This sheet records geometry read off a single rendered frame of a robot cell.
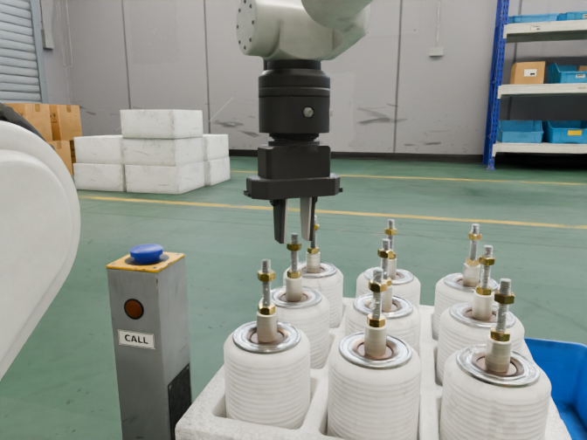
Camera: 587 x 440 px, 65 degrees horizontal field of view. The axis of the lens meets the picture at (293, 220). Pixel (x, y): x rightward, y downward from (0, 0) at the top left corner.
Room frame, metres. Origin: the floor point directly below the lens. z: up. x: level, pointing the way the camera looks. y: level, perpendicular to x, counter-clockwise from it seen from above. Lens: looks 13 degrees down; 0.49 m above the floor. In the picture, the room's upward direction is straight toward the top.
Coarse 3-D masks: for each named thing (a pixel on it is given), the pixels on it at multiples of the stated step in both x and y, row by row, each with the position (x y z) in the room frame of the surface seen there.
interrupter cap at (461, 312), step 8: (456, 304) 0.55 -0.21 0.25; (464, 304) 0.55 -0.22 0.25; (472, 304) 0.55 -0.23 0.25; (456, 312) 0.53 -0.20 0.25; (464, 312) 0.53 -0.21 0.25; (472, 312) 0.53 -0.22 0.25; (496, 312) 0.53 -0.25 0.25; (456, 320) 0.51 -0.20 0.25; (464, 320) 0.50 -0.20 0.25; (472, 320) 0.50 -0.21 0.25; (480, 320) 0.51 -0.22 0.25; (488, 320) 0.51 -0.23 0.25; (512, 320) 0.50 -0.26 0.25; (480, 328) 0.49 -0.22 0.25; (488, 328) 0.48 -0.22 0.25
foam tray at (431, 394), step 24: (432, 312) 0.69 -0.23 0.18; (336, 336) 0.61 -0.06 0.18; (432, 360) 0.54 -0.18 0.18; (216, 384) 0.49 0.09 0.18; (312, 384) 0.50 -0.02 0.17; (432, 384) 0.49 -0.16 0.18; (192, 408) 0.44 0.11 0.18; (216, 408) 0.45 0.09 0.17; (312, 408) 0.44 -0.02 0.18; (432, 408) 0.44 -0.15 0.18; (552, 408) 0.44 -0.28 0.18; (192, 432) 0.41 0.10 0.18; (216, 432) 0.40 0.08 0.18; (240, 432) 0.40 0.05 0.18; (264, 432) 0.40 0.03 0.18; (288, 432) 0.40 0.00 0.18; (312, 432) 0.40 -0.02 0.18; (432, 432) 0.40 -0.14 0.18; (552, 432) 0.40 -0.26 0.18
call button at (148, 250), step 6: (138, 246) 0.56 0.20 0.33; (144, 246) 0.56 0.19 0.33; (150, 246) 0.56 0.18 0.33; (156, 246) 0.56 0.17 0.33; (132, 252) 0.54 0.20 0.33; (138, 252) 0.53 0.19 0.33; (144, 252) 0.53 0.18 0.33; (150, 252) 0.54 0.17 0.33; (156, 252) 0.54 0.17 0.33; (162, 252) 0.55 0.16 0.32; (138, 258) 0.54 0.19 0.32; (144, 258) 0.54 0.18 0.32; (150, 258) 0.54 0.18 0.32; (156, 258) 0.55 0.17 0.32
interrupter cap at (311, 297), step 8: (280, 288) 0.61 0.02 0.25; (304, 288) 0.61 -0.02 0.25; (312, 288) 0.61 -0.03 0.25; (272, 296) 0.58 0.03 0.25; (280, 296) 0.58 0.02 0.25; (304, 296) 0.59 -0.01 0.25; (312, 296) 0.58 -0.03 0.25; (320, 296) 0.58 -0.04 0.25; (280, 304) 0.55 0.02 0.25; (288, 304) 0.55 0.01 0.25; (296, 304) 0.55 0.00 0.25; (304, 304) 0.55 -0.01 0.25; (312, 304) 0.55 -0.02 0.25
